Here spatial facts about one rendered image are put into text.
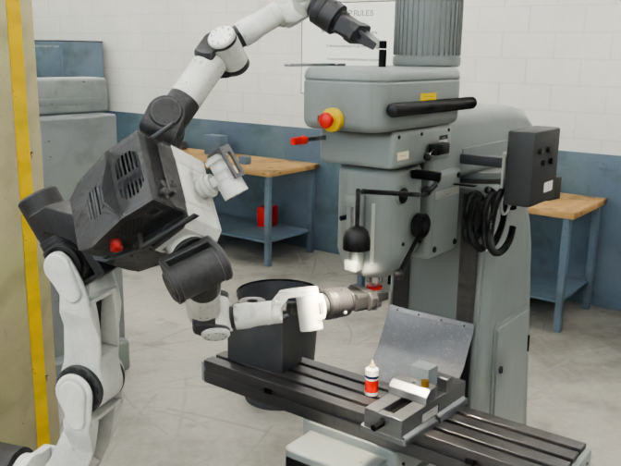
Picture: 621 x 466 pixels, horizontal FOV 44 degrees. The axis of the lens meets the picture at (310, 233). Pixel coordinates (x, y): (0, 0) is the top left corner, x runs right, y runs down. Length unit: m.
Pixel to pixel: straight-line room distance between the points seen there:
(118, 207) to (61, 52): 7.37
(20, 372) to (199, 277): 1.88
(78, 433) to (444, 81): 1.39
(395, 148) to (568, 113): 4.43
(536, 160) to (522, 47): 4.32
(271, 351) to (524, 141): 1.02
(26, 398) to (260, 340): 1.45
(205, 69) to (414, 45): 0.60
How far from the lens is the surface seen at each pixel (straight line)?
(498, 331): 2.63
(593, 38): 6.33
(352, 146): 2.07
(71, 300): 2.13
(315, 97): 2.02
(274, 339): 2.49
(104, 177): 1.94
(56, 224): 2.13
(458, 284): 2.55
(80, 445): 2.32
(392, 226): 2.11
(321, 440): 2.36
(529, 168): 2.20
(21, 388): 3.65
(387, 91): 1.95
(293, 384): 2.45
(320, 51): 7.48
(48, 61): 9.37
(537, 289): 5.99
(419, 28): 2.29
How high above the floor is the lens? 1.93
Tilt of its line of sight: 13 degrees down
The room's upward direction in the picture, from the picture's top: 1 degrees clockwise
